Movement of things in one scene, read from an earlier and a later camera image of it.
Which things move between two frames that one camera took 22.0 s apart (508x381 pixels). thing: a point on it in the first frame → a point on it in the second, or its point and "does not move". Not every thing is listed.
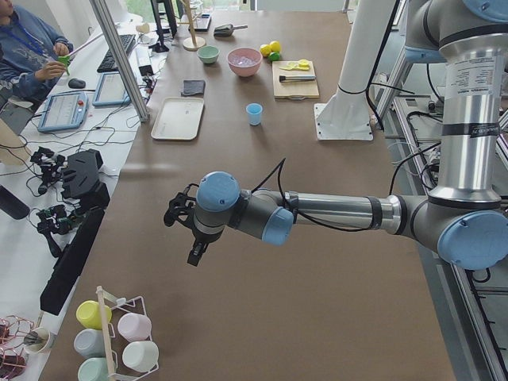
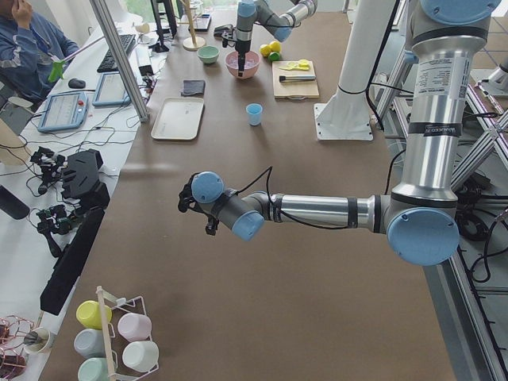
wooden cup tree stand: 194,43 does not move
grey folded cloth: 194,86 does not move
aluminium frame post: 123,57 does not move
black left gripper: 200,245 → 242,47
